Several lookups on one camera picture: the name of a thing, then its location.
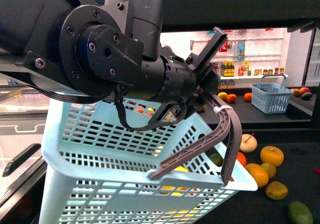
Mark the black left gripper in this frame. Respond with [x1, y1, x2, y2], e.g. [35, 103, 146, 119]
[147, 27, 227, 124]

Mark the grey basket handle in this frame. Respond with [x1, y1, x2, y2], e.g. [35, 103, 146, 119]
[148, 93, 242, 187]

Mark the light blue shopping basket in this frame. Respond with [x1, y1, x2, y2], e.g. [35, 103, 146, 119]
[39, 100, 258, 224]

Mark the back shelf yellow lemon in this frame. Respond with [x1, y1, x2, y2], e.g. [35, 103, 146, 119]
[217, 92, 228, 101]

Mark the back shelf orange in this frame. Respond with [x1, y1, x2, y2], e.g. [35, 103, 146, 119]
[226, 94, 237, 104]

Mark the green lime upper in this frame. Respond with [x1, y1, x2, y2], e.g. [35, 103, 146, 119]
[209, 153, 224, 167]

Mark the green lime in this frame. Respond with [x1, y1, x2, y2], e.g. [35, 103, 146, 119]
[288, 201, 314, 224]
[209, 153, 224, 167]

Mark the small blue basket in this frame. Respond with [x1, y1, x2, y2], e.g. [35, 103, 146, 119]
[250, 74, 293, 115]

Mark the cream pear back right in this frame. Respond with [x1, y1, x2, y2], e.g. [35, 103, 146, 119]
[239, 134, 258, 153]

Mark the plain orange centre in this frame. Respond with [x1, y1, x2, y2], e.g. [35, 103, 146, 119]
[236, 152, 247, 167]

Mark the yellow orange apple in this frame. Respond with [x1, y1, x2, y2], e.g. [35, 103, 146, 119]
[260, 146, 284, 167]

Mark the orange persimmon yellowish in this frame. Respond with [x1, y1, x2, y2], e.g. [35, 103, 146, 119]
[244, 163, 269, 189]

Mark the olive green small fruit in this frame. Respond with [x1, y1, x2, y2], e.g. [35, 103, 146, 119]
[261, 162, 277, 179]

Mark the olive brown lumpy fruit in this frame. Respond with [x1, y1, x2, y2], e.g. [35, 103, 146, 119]
[265, 181, 289, 201]

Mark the glass top freezer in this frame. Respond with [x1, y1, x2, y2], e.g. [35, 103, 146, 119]
[0, 84, 50, 199]

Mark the green lime front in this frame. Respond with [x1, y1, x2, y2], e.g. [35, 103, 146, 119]
[288, 201, 314, 224]

